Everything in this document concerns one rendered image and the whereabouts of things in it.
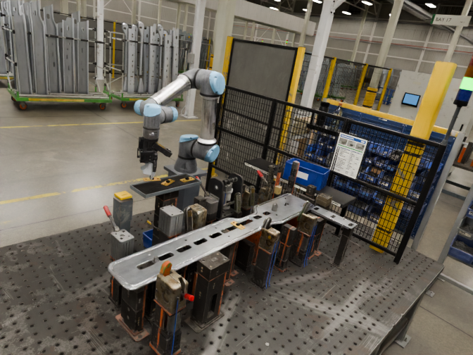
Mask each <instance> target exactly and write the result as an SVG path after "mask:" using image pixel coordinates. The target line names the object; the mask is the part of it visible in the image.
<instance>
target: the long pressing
mask: <svg viewBox="0 0 473 355"><path fill-rule="evenodd" d="M305 202H306V201H305V200H303V199H300V198H298V197H296V196H294V195H292V194H290V193H286V194H283V195H281V196H279V197H276V198H274V199H271V200H268V201H265V202H263V203H261V204H257V205H255V206H254V207H253V213H252V214H251V215H248V216H245V217H243V218H224V219H222V220H219V221H217V222H214V223H211V224H209V225H206V226H203V227H202V228H199V229H196V230H193V231H191V232H188V233H186V234H183V235H180V236H178V237H175V238H172V239H169V240H168V241H165V242H162V243H160V244H157V245H154V246H152V247H149V248H147V249H144V250H141V251H138V252H136V253H134V254H131V255H129V256H126V257H123V258H121V259H118V260H116V261H113V262H111V263H110V264H109V265H108V272H109V273H110V274H111V275H112V276H113V277H114V278H115V279H116V280H117V281H118V282H119V283H120V284H121V285H122V286H123V287H124V288H125V289H128V290H137V289H140V288H142V287H144V286H146V285H148V284H151V283H152V282H155V281H156V277H157V274H159V272H160V268H161V265H162V264H163V262H165V261H167V260H169V261H170V262H171V264H172V269H173V270H174V271H177V270H179V269H181V268H183V267H186V266H188V265H190V264H192V263H194V262H196V261H198V260H200V259H202V258H204V257H207V256H209V255H211V254H213V253H215V252H217V251H219V250H221V249H224V248H225V247H228V246H229V245H231V244H233V243H235V242H238V241H240V240H242V239H244V238H246V237H248V236H250V235H252V234H254V233H257V232H259V231H260V229H261V227H262V226H263V222H264V220H265V219H266V218H267V217H268V216H269V217H271V219H272V221H271V223H270V226H271V225H277V224H282V223H285V222H287V221H289V220H291V219H293V218H295V217H297V216H299V214H300V212H301V210H302V208H303V205H304V203H305ZM273 203H277V211H272V205H273ZM285 203H286V206H285ZM288 203H289V204H288ZM265 212H268V213H270V214H269V215H264V214H263V213H265ZM256 216H261V217H262V218H259V219H255V218H254V217H256ZM246 220H252V221H253V222H250V223H248V224H245V225H243V226H244V227H246V228H244V229H243V230H240V229H239V228H237V227H236V229H234V230H232V231H229V232H227V233H223V232H221V231H222V230H225V229H227V228H230V227H232V226H234V225H232V224H231V222H233V221H236V222H238V223H242V222H244V221H246ZM217 232H219V233H220V234H221V235H220V236H218V237H216V238H210V237H209V236H211V235H214V234H215V233H217ZM228 236H229V237H228ZM201 239H205V240H207V242H204V243H202V244H200V245H195V244H194V242H197V241H199V240H201ZM185 240H186V241H185ZM185 246H190V247H191V248H190V249H188V250H186V251H183V252H178V251H177V249H180V248H182V247H185ZM169 253H171V254H173V255H174V256H172V257H170V258H168V259H165V260H163V261H160V260H159V261H158V262H154V261H153V257H154V256H158V257H161V256H163V255H166V254H169ZM149 255H150V256H149ZM149 261H152V262H153V263H154V264H153V265H152V266H149V267H147V268H144V269H142V270H139V269H138V268H137V266H140V265H142V264H144V263H147V262H149Z"/></svg>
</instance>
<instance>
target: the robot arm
mask: <svg viewBox="0 0 473 355"><path fill-rule="evenodd" d="M190 89H199V90H200V95H201V97H202V109H201V134H200V137H198V135H182V136H181V137H180V139H179V150H178V157H177V160H176V162H175V165H174V169H175V170H176V171H177V172H180V173H188V174H190V173H195V172H197V168H198V167H197V163H196V158H198V159H201V160H203V161H207V162H213V161H214V160H215V159H216V158H217V156H218V154H219V152H220V148H219V146H218V145H217V144H216V142H217V140H216V139H215V138H214V136H215V119H216V109H217V99H218V98H219V97H220V95H221V94H222V93H223V92H224V89H225V79H224V77H223V75H222V74H221V73H217V72H216V71H211V70H205V69H202V68H193V69H191V70H188V71H185V72H183V73H182V74H180V75H178V76H177V79H176V80H175V81H173V82H171V83H170V84H169V85H168V86H166V87H164V88H163V89H162V90H160V91H159V92H157V93H155V94H154V95H153V96H151V97H149V98H148V99H147V100H145V101H144V100H138V101H136V102H135V104H134V111H135V113H137V114H139V115H141V116H143V117H144V122H143V135H142V136H143V137H139V147H137V158H139V161H140V163H145V165H143V166H141V170H142V171H143V174H147V175H149V178H150V177H151V180H152V179H153V177H154V175H155V173H156V168H157V160H158V153H157V151H159V152H161V153H162V154H164V155H165V156H167V157H169V158H170V157H171V156H172V152H171V150H169V149H168V148H165V147H164V146H162V145H161V144H159V143H157V141H158V138H159V129H160V124H163V123H171V122H174V121H176V120H177V117H178V112H177V109H176V108H174V107H171V106H168V107H165V106H164V105H166V104H168V103H169V102H170V101H172V100H173V99H174V98H176V97H177V96H179V95H180V94H181V93H182V92H184V91H189V90H190ZM138 151H139V154H140V155H138Z"/></svg>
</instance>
